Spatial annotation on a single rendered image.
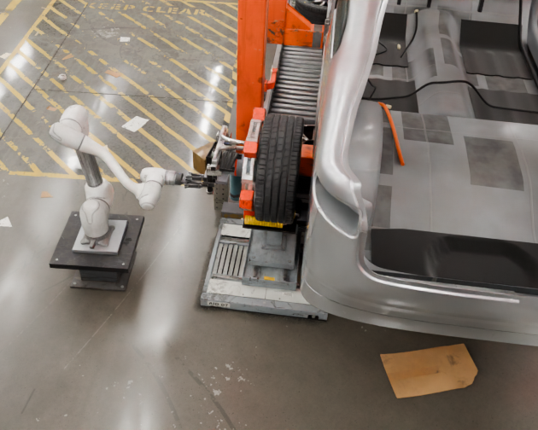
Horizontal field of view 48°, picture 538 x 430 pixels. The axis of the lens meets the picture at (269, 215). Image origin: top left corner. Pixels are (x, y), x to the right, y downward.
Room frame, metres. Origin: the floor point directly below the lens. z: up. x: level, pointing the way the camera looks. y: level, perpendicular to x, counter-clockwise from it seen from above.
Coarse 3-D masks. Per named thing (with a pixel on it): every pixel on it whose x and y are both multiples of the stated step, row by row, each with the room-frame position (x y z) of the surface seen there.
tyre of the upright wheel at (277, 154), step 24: (264, 120) 3.02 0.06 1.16; (288, 120) 3.03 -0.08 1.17; (264, 144) 2.82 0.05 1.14; (288, 144) 2.82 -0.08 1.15; (264, 168) 2.71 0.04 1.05; (288, 168) 2.72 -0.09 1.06; (264, 192) 2.66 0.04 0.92; (288, 192) 2.65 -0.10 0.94; (264, 216) 2.67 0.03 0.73; (288, 216) 2.65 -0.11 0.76
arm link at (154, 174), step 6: (144, 168) 2.87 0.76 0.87; (150, 168) 2.86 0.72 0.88; (156, 168) 2.86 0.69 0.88; (144, 174) 2.82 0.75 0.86; (150, 174) 2.81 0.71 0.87; (156, 174) 2.81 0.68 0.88; (162, 174) 2.82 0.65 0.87; (144, 180) 2.80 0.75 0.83; (150, 180) 2.77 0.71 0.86; (156, 180) 2.77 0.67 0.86; (162, 180) 2.80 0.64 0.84; (162, 186) 2.79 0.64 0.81
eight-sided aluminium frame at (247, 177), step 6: (252, 120) 3.08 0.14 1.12; (258, 120) 3.08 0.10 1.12; (252, 126) 3.01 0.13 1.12; (258, 126) 3.02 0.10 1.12; (258, 132) 2.96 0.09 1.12; (246, 138) 2.89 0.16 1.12; (252, 138) 2.89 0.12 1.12; (246, 162) 2.78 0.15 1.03; (252, 162) 2.78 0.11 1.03; (246, 168) 2.77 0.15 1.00; (252, 168) 2.76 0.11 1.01; (246, 174) 2.73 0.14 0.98; (252, 174) 2.73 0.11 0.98; (246, 180) 2.71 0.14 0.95; (252, 180) 2.72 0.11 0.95; (252, 186) 2.73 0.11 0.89; (246, 210) 2.84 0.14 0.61; (252, 210) 2.79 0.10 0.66
